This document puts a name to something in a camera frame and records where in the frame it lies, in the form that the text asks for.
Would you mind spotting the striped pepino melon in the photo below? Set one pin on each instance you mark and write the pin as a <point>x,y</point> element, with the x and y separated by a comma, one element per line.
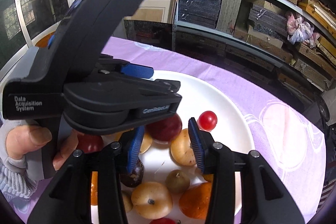
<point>181,149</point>

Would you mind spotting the small yellow orange fruit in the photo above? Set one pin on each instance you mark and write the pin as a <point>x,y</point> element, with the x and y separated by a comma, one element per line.
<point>208,177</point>

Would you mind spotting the wooden chair left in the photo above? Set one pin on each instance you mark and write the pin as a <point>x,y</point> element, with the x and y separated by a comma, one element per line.
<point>43,42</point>

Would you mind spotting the small dark red plum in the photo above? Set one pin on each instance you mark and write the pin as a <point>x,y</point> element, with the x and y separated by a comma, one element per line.
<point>165,130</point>

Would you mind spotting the small orange tangerine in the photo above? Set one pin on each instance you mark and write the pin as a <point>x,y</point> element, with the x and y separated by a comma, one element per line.
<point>94,190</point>

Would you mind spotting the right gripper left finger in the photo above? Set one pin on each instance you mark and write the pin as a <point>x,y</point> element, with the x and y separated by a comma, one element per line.
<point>67,198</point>

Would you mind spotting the grey knitted sleeve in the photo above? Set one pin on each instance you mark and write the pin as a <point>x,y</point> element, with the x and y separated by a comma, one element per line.
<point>14,180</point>

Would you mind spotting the purple tablecloth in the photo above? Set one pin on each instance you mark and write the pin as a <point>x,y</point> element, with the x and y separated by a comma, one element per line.
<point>291,144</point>

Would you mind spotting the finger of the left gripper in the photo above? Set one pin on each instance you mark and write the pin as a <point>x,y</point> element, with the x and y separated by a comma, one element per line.
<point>127,88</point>
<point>135,70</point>

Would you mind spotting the red cherry tomato front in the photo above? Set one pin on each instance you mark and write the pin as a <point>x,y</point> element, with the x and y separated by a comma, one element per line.
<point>164,221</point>

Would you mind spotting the large orange tangerine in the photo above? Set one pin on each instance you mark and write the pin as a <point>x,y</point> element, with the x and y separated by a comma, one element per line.
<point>194,203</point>

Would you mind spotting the metal storage shelf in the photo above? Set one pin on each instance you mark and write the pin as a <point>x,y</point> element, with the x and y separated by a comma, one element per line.
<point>261,25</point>

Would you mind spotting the cardboard framed picture box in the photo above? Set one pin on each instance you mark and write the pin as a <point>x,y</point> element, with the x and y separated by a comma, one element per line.
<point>160,11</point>

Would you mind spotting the person left hand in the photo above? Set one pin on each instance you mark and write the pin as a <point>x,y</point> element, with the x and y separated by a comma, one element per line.
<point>24,139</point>

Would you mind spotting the pale yellow spotted loquat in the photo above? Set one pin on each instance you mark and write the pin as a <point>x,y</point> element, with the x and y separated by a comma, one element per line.
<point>128,205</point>

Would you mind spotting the small red cherry tomato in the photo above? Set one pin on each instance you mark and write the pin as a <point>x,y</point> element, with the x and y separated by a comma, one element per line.
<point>207,121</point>

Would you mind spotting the pale yellow loquat back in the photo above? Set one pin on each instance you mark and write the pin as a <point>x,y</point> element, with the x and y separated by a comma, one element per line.
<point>152,200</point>

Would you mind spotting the dark purple oblong fruit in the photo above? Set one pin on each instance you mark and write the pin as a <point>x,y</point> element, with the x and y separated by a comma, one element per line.
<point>133,179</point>

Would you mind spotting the window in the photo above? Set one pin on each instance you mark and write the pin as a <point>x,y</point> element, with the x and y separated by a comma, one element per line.
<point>28,8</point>

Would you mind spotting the large dark red plum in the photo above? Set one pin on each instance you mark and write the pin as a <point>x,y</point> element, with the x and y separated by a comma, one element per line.
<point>90,143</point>

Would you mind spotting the pink crumpled cloth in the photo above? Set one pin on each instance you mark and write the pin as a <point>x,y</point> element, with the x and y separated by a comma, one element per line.
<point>300,31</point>

